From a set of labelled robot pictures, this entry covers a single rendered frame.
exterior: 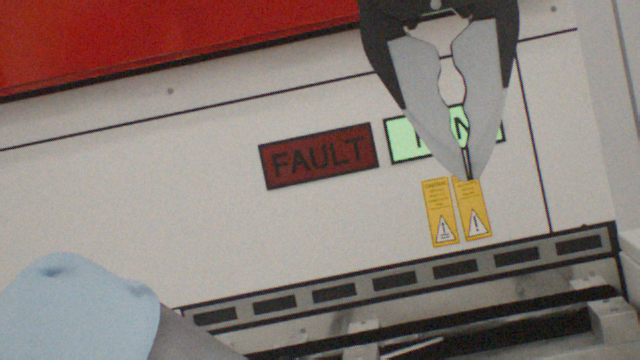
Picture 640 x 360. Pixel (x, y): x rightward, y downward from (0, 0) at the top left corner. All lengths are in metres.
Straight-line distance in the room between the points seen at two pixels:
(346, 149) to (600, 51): 1.57
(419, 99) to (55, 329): 0.41
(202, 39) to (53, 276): 0.92
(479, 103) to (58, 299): 0.41
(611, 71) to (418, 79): 2.12
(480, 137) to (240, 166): 0.63
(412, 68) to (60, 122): 0.69
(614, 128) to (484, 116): 2.12
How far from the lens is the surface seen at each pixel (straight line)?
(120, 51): 1.33
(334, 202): 1.36
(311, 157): 1.35
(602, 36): 2.87
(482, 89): 0.76
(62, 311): 0.39
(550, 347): 1.30
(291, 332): 1.37
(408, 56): 0.76
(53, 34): 1.35
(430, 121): 0.76
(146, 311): 0.40
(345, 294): 1.37
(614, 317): 1.27
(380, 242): 1.36
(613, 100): 2.87
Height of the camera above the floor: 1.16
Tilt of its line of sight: 3 degrees down
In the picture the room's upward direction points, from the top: 12 degrees counter-clockwise
